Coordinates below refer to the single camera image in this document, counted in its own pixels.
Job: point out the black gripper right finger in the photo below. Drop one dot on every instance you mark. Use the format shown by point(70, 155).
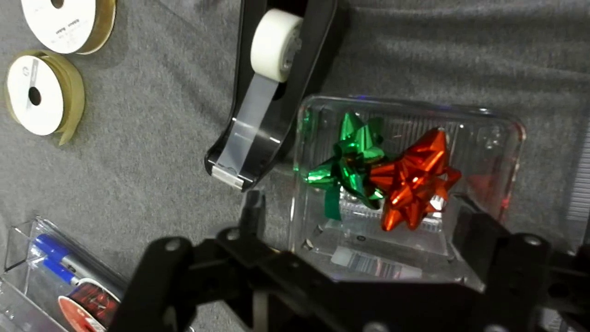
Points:
point(522, 277)

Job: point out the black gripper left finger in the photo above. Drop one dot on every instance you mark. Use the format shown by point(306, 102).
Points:
point(203, 269)

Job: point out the small clear plastic box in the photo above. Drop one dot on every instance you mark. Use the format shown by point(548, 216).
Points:
point(479, 140)

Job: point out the red gift bow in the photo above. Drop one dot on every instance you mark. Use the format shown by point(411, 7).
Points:
point(415, 181)

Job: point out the green gift bow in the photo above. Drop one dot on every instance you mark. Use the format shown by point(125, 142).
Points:
point(352, 153)

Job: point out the blue marker in narrow box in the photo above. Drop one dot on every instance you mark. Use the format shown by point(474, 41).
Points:
point(57, 258)

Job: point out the narrow clear plastic box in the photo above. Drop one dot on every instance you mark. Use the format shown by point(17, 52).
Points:
point(19, 245)

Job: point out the red ribbon spool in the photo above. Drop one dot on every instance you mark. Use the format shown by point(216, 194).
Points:
point(89, 304)

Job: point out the white ribbon spool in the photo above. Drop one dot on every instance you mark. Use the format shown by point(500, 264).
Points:
point(39, 92)
point(61, 20)

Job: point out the black tape dispenser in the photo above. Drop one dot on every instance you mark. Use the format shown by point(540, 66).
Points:
point(314, 55)

